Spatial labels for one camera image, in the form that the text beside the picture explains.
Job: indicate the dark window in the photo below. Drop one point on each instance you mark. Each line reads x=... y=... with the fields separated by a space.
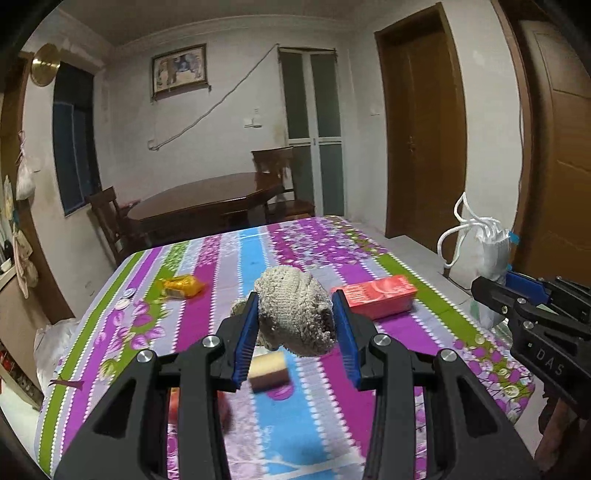
x=76 y=138

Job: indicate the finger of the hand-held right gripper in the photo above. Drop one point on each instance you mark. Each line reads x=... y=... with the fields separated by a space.
x=526 y=286
x=494 y=293

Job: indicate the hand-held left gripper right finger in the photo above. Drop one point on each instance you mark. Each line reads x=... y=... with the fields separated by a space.
x=348 y=341

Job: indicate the cluttered low shelf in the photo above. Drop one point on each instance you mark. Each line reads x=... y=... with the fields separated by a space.
x=16 y=374

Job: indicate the yellow white sponge block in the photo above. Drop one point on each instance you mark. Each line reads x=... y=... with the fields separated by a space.
x=268 y=371

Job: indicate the framed wall picture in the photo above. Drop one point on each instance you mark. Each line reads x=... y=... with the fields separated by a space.
x=180 y=71

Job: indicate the hanging white pouch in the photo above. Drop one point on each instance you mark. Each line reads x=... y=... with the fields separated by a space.
x=25 y=180

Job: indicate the red apple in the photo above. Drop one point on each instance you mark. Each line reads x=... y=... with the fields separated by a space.
x=173 y=406

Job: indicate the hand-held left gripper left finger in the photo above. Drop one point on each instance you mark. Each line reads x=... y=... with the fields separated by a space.
x=244 y=341

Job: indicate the white wall switch box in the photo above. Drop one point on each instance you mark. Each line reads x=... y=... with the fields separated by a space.
x=254 y=121

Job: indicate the dark wooden dining table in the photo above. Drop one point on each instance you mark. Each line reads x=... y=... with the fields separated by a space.
x=198 y=198

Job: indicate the frosted glass door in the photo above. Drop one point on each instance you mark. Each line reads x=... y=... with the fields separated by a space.
x=318 y=129

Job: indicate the dark wooden chair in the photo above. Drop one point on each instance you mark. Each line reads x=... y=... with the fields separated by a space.
x=108 y=217
x=277 y=170

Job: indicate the striped floral tablecloth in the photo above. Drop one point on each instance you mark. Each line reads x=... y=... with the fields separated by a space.
x=314 y=249

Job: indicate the white plastic bag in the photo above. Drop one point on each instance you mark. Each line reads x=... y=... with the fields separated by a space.
x=53 y=346

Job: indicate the gold round wall disc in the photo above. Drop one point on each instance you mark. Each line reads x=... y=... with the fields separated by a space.
x=45 y=64

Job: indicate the yellow snack packet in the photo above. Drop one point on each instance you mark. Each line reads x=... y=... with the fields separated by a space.
x=184 y=286

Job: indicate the red snack box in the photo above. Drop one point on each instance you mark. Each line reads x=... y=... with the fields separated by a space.
x=378 y=295

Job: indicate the light brown panel door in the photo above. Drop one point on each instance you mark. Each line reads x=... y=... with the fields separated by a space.
x=558 y=138

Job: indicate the grey knitted cloth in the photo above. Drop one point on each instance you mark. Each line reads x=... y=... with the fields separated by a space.
x=291 y=304

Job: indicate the brown wooden door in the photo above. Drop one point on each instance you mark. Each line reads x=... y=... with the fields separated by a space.
x=425 y=138

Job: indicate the blue white round cap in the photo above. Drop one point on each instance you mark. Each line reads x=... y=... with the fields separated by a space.
x=128 y=292

